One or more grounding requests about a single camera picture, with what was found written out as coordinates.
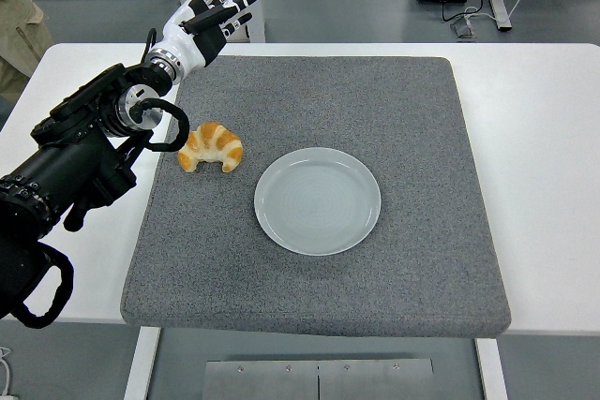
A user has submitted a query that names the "white table leg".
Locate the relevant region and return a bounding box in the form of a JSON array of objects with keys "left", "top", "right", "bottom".
[
  {"left": 474, "top": 337, "right": 510, "bottom": 400},
  {"left": 122, "top": 326, "right": 162, "bottom": 400}
]

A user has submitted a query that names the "grey floor socket box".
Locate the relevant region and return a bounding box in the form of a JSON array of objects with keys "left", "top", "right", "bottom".
[{"left": 450, "top": 15, "right": 478, "bottom": 39}]

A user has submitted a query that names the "grey metal plate with screws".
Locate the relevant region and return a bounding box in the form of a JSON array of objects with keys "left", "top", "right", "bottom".
[{"left": 203, "top": 358, "right": 436, "bottom": 400}]

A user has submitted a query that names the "person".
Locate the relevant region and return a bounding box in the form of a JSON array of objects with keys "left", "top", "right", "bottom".
[{"left": 0, "top": 0, "right": 55, "bottom": 104}]

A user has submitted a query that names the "grey felt mat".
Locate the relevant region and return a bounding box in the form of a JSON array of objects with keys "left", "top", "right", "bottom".
[{"left": 120, "top": 54, "right": 512, "bottom": 339}]

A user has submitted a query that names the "white coiled cable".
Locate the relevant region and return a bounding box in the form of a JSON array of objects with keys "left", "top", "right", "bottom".
[{"left": 0, "top": 346, "right": 18, "bottom": 400}]

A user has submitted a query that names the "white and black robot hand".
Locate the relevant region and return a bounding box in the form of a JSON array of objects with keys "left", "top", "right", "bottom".
[{"left": 148, "top": 0, "right": 264, "bottom": 75}]

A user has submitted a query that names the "golden croissant bread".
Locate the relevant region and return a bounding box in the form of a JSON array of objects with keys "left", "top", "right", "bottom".
[{"left": 177, "top": 121, "right": 245, "bottom": 173}]

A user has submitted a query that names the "pale grey round plate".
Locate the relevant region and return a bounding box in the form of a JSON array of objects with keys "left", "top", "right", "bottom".
[{"left": 253, "top": 147, "right": 383, "bottom": 257}]

